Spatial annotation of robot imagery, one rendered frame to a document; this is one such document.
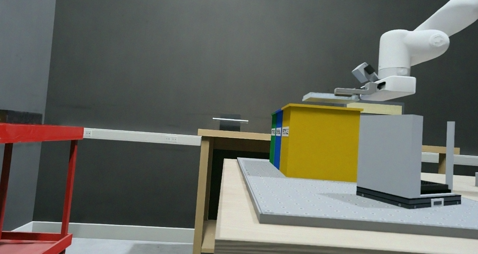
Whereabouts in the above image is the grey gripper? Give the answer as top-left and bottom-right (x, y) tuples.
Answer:
(334, 76), (415, 101)

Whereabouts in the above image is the yellow bin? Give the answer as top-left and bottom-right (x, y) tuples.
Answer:
(279, 103), (364, 183)

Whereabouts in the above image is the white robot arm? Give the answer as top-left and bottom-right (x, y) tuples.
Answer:
(351, 0), (478, 83)

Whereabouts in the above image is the blue open bin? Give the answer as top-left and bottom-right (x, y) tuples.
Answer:
(274, 109), (283, 170)

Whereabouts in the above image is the green returns bin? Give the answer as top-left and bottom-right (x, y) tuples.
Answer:
(269, 112), (277, 165)

